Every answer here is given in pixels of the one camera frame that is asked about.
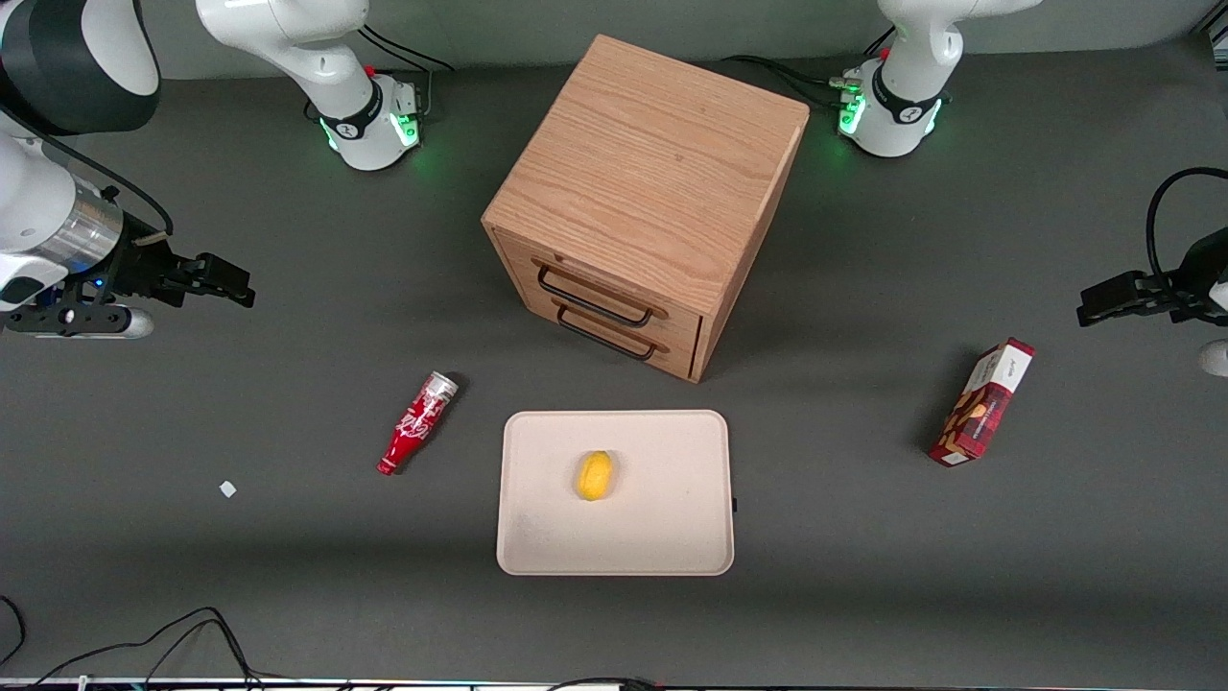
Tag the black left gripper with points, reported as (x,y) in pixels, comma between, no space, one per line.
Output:
(1192,278)

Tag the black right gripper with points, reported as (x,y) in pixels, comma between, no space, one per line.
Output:
(137,271)

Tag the red coke bottle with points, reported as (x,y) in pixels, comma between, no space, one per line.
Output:
(419,422)

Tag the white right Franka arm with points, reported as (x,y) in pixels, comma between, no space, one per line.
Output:
(317,58)

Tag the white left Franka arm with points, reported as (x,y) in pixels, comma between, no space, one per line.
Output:
(911,86)

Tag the beige plastic tray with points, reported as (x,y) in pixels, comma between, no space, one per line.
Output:
(662,518)

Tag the red cookie box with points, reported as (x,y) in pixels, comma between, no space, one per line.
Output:
(983,403)

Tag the wooden drawer front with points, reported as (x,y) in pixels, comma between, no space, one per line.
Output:
(676,360)
(523,264)

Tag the yellow lemon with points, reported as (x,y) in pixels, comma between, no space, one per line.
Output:
(594,475)

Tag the wooden drawer cabinet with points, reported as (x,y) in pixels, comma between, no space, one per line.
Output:
(662,163)

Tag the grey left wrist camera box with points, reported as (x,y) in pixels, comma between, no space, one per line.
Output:
(1216,358)

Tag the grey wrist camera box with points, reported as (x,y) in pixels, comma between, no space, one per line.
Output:
(1216,358)
(96,321)

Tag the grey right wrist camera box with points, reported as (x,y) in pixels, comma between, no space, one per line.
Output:
(96,321)

